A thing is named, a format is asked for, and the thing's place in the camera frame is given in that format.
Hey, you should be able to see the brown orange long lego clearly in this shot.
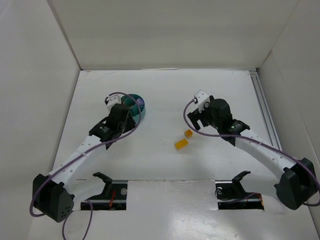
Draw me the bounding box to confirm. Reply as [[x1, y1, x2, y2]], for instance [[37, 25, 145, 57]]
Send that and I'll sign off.
[[184, 129, 194, 138]]

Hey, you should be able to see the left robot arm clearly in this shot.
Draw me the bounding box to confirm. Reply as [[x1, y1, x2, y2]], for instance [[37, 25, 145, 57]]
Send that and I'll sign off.
[[29, 100, 146, 223]]

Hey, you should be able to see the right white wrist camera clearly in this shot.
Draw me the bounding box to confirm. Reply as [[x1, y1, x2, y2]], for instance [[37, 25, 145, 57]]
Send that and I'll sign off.
[[194, 90, 210, 113]]

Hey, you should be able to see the aluminium rail right edge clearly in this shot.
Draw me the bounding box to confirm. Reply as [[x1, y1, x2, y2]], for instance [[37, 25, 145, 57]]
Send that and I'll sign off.
[[249, 70, 282, 150]]

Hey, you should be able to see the purple lego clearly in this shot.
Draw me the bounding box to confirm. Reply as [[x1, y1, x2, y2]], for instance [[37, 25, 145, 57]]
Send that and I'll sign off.
[[136, 98, 145, 106]]

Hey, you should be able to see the teal round divided container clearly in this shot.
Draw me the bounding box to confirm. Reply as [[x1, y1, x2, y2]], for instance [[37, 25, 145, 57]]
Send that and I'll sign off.
[[121, 94, 146, 123]]

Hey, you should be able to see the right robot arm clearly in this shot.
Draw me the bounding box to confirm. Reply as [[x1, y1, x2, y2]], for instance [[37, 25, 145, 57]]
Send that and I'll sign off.
[[183, 91, 320, 210]]

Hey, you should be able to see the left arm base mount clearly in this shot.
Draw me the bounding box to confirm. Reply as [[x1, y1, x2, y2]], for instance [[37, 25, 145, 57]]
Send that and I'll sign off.
[[88, 172, 128, 211]]

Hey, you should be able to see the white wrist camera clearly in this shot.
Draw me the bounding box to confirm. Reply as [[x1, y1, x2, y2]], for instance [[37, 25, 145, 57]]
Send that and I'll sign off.
[[104, 94, 122, 113], [194, 90, 210, 113]]

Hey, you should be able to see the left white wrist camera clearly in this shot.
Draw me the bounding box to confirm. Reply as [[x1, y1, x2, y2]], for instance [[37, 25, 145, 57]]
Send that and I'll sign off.
[[104, 94, 122, 113]]

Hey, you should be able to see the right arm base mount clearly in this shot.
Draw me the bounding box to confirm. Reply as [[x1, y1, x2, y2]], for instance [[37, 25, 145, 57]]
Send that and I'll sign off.
[[214, 171, 264, 210]]

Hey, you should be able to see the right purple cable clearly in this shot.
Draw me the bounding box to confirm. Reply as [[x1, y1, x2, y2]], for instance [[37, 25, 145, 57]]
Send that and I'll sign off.
[[183, 98, 317, 207]]

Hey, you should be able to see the yellow long lego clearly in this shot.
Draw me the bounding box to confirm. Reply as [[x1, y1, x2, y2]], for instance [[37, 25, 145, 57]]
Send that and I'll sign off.
[[174, 138, 189, 150]]

